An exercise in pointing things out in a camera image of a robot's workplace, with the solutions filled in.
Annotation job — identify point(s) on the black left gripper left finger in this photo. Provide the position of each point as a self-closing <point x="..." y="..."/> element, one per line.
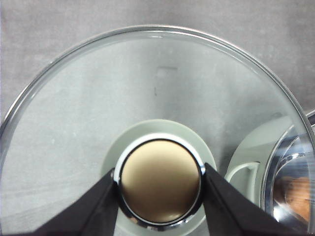
<point x="94" y="214"/>

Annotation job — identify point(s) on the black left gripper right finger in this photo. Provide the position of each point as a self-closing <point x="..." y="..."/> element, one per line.
<point x="230" y="212"/>

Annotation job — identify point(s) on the glass lid with green knob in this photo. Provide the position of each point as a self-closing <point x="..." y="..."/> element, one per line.
<point x="156" y="106"/>

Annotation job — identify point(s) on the green electric steamer pot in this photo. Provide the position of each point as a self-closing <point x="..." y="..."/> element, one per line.
<point x="274" y="165"/>

